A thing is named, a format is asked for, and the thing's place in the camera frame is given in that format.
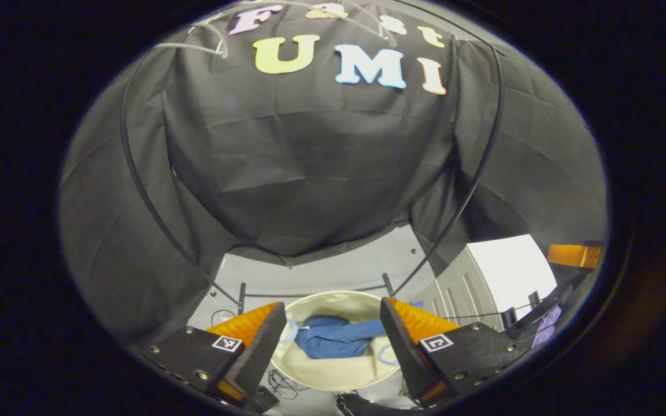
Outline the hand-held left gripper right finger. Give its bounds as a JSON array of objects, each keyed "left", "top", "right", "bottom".
[{"left": 380, "top": 297, "right": 542, "bottom": 408}]

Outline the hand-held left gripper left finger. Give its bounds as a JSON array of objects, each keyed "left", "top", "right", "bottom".
[{"left": 131, "top": 302, "right": 287, "bottom": 408}]

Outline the blue corduroy jacket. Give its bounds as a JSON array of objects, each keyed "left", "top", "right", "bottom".
[{"left": 294, "top": 300, "right": 426, "bottom": 360}]

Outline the cream laundry hamper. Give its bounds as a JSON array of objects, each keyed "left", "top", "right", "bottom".
[{"left": 269, "top": 290, "right": 420, "bottom": 392}]

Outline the black clothes rack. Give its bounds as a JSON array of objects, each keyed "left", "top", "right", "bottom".
[{"left": 120, "top": 35, "right": 506, "bottom": 315}]

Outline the white plastic hanger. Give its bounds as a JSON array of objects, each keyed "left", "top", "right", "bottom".
[{"left": 154, "top": 23, "right": 230, "bottom": 60}]

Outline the purple cloth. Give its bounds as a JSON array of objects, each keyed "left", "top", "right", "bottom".
[{"left": 532, "top": 305, "right": 563, "bottom": 348}]

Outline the white cabinet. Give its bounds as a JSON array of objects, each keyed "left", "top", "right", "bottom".
[{"left": 425, "top": 234, "right": 559, "bottom": 331}]

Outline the floor cable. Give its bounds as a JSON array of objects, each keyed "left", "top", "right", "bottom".
[{"left": 267, "top": 369, "right": 312, "bottom": 401}]

